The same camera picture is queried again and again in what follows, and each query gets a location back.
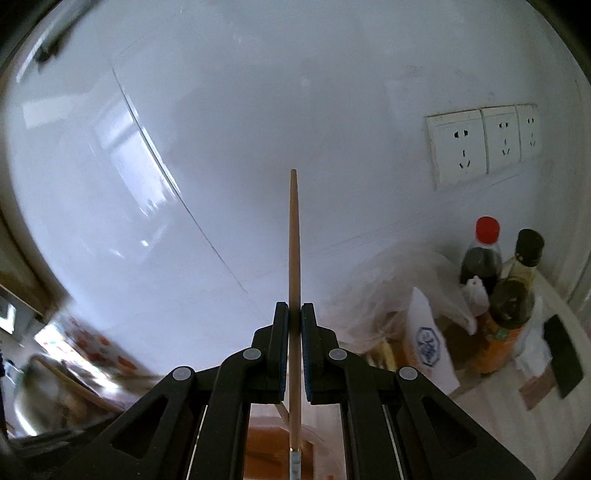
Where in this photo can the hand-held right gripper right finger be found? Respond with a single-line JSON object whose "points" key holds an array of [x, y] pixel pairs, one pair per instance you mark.
{"points": [[308, 369]]}

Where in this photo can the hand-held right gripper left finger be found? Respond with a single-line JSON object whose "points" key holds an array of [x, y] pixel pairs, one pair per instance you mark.
{"points": [[280, 364]]}

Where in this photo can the wooden chopstick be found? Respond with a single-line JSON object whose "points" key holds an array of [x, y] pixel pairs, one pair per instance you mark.
{"points": [[294, 295]]}

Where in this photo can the white printed packet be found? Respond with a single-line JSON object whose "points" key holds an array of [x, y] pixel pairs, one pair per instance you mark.
{"points": [[427, 344]]}

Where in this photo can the clear plastic bag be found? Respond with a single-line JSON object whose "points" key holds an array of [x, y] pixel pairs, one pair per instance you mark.
{"points": [[415, 286]]}

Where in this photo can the red patterned white container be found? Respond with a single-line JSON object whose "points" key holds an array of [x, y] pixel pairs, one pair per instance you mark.
{"points": [[92, 344]]}

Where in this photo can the red-capped dark sauce bottle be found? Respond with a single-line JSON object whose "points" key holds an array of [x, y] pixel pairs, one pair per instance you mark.
{"points": [[480, 261]]}

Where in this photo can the black-capped oil bottle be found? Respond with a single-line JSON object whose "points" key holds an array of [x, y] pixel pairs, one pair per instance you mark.
{"points": [[510, 300]]}

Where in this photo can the metal pot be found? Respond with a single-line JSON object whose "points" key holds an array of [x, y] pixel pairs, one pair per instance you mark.
{"points": [[46, 397]]}

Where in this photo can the black flat card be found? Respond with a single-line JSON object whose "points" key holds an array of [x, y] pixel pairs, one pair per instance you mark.
{"points": [[562, 353]]}

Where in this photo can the white wall socket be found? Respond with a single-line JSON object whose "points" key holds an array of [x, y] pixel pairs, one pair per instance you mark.
{"points": [[460, 147], [502, 137], [530, 131]]}

